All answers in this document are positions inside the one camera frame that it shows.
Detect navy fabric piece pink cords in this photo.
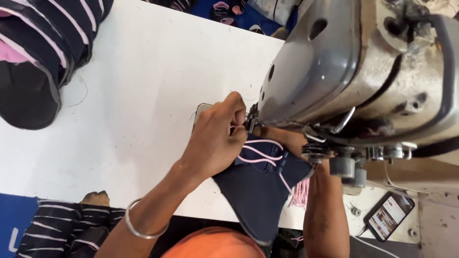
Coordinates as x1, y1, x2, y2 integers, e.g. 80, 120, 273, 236
212, 132, 315, 248

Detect heap of navy striped fabric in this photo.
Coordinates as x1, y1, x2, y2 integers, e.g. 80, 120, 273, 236
15, 199, 127, 258

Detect person's left hand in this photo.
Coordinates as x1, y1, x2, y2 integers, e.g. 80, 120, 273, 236
181, 91, 249, 178

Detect person's orange shirt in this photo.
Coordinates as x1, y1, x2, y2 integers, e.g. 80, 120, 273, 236
161, 226, 267, 258

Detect silver metal bangle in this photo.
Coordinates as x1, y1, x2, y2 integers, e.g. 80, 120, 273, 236
124, 198, 170, 240

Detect metal needle plate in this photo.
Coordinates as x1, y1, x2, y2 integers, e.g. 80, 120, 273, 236
193, 103, 216, 126

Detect black smartphone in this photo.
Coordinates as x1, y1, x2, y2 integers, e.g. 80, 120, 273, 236
363, 192, 416, 243

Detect loose dark thread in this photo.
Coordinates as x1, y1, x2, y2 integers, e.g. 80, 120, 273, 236
69, 75, 89, 108

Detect bundle of pink cords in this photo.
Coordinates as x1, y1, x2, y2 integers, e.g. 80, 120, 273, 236
288, 178, 311, 209

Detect person's right hand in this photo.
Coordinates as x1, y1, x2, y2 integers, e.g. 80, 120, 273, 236
259, 126, 310, 160

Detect blue plastic crate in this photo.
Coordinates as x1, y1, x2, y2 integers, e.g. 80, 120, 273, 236
0, 193, 39, 258

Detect grey industrial sewing machine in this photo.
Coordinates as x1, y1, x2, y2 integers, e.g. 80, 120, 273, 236
246, 0, 459, 188

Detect heap of fabric and bags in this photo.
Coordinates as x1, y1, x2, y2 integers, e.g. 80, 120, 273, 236
143, 0, 300, 38

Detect stack of navy striped fabric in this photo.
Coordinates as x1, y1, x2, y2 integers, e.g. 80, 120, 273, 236
0, 0, 115, 130

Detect white charging cable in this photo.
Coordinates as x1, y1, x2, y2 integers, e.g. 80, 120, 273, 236
353, 225, 400, 258

